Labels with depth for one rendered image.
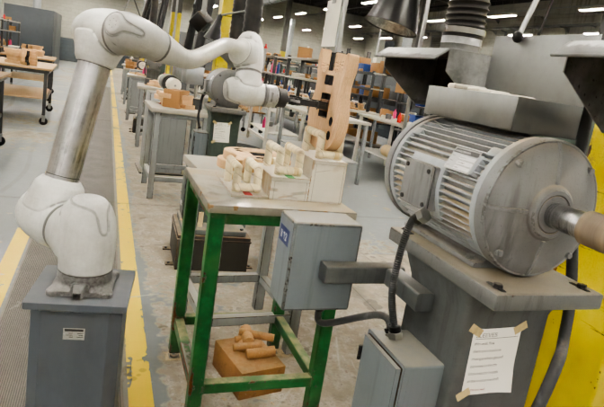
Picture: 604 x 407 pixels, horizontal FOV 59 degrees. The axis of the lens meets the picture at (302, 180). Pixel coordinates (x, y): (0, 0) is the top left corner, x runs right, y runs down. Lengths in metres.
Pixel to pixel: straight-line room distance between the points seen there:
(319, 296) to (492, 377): 0.38
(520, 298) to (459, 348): 0.16
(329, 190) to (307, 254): 1.01
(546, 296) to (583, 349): 1.16
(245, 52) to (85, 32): 0.59
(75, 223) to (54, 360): 0.40
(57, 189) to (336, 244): 0.95
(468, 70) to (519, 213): 0.45
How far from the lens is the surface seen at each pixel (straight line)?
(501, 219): 0.96
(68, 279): 1.69
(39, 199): 1.79
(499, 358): 1.12
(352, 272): 1.15
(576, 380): 2.20
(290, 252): 1.12
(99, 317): 1.67
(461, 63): 1.30
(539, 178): 0.99
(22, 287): 3.47
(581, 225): 0.94
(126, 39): 1.67
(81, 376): 1.76
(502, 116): 1.01
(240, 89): 2.05
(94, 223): 1.63
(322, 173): 2.10
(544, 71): 1.18
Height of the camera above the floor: 1.42
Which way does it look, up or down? 11 degrees down
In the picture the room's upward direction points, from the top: 9 degrees clockwise
